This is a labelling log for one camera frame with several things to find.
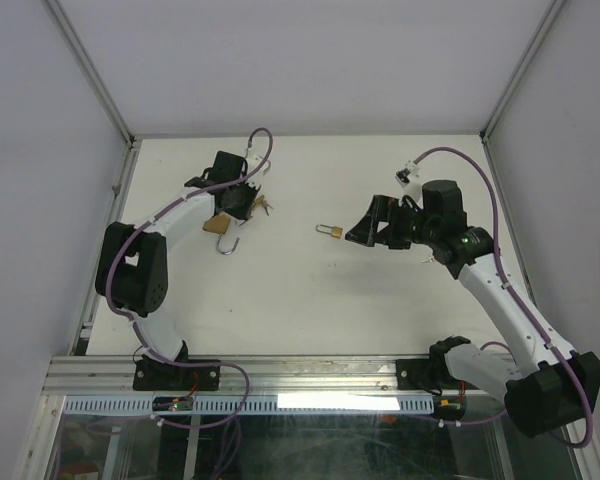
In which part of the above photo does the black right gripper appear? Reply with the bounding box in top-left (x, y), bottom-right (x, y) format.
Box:
top-left (345, 195), bottom-right (438, 250)

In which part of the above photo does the silver key pair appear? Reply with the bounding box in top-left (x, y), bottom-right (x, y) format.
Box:
top-left (255, 195), bottom-right (272, 216)

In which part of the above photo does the large brass padlock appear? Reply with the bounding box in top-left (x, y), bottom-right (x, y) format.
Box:
top-left (202, 214), bottom-right (240, 256)

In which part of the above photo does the small brass padlock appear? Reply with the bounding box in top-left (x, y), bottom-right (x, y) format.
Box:
top-left (315, 224), bottom-right (343, 239)

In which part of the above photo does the long-shackle brass padlock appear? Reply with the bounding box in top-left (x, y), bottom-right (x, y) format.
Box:
top-left (237, 195), bottom-right (266, 225)

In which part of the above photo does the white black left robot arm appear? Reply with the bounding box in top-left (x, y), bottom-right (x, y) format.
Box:
top-left (95, 151), bottom-right (270, 390)

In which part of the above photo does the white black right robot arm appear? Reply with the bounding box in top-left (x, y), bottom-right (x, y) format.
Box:
top-left (345, 180), bottom-right (600, 438)

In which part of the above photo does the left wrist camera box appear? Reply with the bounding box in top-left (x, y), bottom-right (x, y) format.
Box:
top-left (245, 147), bottom-right (271, 185)

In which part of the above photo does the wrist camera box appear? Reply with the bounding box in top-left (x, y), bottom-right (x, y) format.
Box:
top-left (245, 147), bottom-right (271, 185)
top-left (395, 161), bottom-right (422, 201)

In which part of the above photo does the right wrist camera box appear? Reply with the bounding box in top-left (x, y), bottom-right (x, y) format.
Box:
top-left (395, 161), bottom-right (422, 201)

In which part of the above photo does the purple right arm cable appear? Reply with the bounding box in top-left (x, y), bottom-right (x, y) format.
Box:
top-left (412, 146), bottom-right (596, 447)

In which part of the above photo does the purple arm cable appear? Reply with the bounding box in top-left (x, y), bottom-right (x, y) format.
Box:
top-left (412, 146), bottom-right (596, 447)
top-left (102, 127), bottom-right (275, 431)

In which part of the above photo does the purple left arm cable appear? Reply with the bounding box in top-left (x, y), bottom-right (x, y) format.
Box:
top-left (102, 127), bottom-right (275, 431)

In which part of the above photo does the aluminium frame post left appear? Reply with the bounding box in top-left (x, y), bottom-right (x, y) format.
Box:
top-left (44, 0), bottom-right (141, 151)

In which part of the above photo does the aluminium frame post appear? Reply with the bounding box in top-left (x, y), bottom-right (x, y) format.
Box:
top-left (44, 0), bottom-right (141, 151)
top-left (479, 0), bottom-right (571, 146)

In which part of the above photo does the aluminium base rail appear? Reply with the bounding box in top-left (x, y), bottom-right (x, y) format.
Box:
top-left (44, 354), bottom-right (576, 396)

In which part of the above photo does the slotted cable duct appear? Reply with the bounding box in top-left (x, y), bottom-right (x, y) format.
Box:
top-left (64, 393), bottom-right (434, 416)

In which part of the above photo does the aluminium frame post right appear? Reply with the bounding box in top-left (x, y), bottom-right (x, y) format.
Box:
top-left (479, 0), bottom-right (571, 146)

